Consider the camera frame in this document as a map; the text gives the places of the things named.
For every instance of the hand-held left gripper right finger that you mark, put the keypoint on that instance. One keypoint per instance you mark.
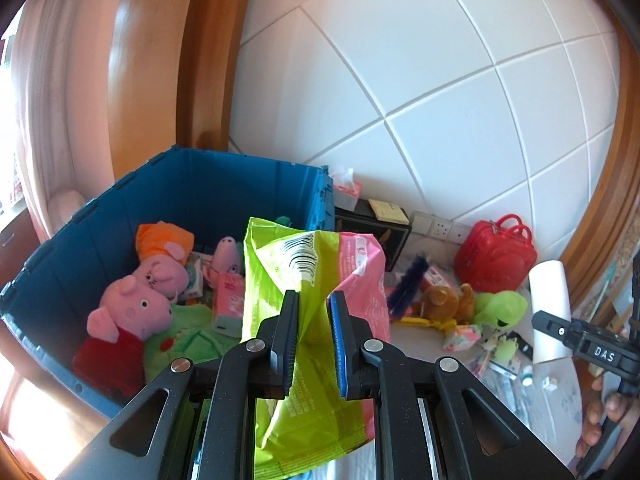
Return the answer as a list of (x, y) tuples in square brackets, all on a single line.
[(340, 350)]

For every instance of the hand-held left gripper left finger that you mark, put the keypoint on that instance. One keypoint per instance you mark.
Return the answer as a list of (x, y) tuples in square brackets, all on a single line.
[(287, 350)]

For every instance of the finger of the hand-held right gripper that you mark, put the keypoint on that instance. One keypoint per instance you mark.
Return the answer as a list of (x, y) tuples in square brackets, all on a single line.
[(570, 335)]

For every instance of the pink white tissue packet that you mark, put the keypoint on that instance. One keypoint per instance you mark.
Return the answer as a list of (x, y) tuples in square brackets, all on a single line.
[(227, 305)]

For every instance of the green pink plastic packet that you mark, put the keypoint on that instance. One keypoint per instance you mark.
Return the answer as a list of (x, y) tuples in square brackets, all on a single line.
[(310, 270)]

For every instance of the pig plush orange dress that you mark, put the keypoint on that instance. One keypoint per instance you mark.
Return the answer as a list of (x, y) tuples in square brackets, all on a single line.
[(160, 270)]

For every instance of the pig plush red dress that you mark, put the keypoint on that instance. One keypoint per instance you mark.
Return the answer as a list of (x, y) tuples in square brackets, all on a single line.
[(130, 310)]

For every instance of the blue plastic storage bin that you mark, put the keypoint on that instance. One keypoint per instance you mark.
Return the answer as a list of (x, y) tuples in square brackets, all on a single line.
[(225, 185)]

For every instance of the person's right hand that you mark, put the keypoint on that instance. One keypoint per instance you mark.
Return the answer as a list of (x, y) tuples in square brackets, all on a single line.
[(592, 412)]

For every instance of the small white cube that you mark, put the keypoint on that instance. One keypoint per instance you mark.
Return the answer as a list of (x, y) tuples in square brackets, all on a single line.
[(550, 384)]

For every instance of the small white bottle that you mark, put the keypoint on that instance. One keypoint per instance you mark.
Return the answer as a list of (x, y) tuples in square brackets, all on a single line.
[(526, 379)]

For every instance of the small green frog toy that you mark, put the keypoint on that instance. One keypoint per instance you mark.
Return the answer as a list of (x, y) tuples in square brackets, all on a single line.
[(502, 347)]

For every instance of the green frog plush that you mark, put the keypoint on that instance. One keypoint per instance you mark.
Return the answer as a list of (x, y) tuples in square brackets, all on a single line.
[(500, 307)]

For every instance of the yellow plastic toy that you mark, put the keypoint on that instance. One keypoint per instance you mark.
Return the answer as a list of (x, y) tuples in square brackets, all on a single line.
[(420, 321)]

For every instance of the blue feather duster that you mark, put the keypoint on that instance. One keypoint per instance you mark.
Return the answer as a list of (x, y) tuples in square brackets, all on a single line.
[(407, 285)]

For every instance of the green plush with red spots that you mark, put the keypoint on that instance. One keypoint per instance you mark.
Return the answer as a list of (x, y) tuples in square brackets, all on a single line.
[(190, 330)]

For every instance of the red hard-shell suitcase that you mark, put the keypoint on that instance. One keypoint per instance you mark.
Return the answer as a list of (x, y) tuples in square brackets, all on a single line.
[(495, 260)]

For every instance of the colourful patterned pouch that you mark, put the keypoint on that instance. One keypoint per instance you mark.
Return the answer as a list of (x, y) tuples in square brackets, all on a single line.
[(462, 337)]

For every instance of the brown teddy bear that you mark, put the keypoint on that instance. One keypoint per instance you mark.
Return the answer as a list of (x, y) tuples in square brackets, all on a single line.
[(442, 302)]

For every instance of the small pink pig plush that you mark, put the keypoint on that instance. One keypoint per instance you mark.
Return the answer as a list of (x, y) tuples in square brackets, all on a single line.
[(226, 255)]

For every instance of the teal white packet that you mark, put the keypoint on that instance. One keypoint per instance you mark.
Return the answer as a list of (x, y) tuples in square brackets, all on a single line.
[(195, 280)]

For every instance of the black gift bag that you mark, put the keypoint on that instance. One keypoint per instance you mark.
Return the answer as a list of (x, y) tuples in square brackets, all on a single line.
[(395, 245)]

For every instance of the pink white box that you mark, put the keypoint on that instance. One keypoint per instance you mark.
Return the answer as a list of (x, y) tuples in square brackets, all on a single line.
[(437, 275)]

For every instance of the yellow flat box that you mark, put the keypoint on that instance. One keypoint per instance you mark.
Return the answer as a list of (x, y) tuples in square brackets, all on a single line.
[(387, 210)]

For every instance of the pink tissue pack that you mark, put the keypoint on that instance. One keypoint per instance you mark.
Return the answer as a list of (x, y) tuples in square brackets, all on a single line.
[(347, 195)]

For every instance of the pale pink curtain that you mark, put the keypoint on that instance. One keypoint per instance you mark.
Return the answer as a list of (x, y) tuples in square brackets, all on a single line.
[(65, 85)]

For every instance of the white wall power socket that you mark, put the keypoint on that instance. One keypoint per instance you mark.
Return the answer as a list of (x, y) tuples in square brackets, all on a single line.
[(444, 228)]

